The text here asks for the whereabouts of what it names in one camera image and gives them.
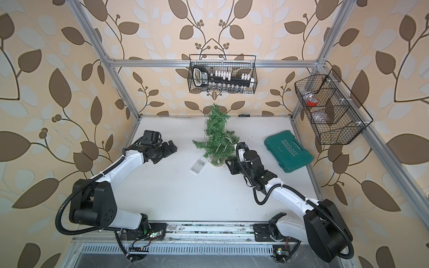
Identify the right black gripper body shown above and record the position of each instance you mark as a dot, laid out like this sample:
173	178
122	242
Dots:
241	168

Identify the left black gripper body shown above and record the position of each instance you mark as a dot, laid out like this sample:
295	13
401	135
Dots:
162	151

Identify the small green christmas tree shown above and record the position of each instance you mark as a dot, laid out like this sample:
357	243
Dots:
219	142

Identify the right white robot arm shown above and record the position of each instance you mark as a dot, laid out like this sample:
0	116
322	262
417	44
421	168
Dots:
318	223

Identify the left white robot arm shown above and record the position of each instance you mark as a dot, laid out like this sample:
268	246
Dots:
92	206

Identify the green plastic tool case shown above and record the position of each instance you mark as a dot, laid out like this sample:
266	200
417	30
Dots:
288	152

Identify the clear battery box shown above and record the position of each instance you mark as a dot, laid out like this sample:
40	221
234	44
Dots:
198	166

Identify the black tool in basket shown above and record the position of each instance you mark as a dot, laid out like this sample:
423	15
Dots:
204	77

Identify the red item in basket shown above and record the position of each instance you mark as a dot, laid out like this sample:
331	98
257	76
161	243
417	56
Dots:
310	99

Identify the back black wire basket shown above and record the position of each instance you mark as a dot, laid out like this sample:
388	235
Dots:
223	61

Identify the black wire basket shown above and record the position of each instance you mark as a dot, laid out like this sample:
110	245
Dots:
223	61
339	116

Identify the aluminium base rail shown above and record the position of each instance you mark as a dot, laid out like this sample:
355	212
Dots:
231	231

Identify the right black wire basket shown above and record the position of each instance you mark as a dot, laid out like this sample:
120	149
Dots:
339	116

